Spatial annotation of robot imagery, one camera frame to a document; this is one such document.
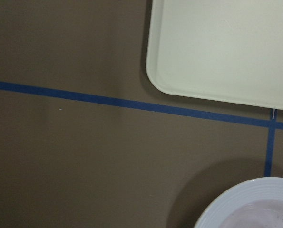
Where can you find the white round plate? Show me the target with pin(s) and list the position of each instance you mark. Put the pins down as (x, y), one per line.
(256, 203)

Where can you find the cream bear print tray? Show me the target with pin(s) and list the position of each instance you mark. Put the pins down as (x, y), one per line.
(222, 50)

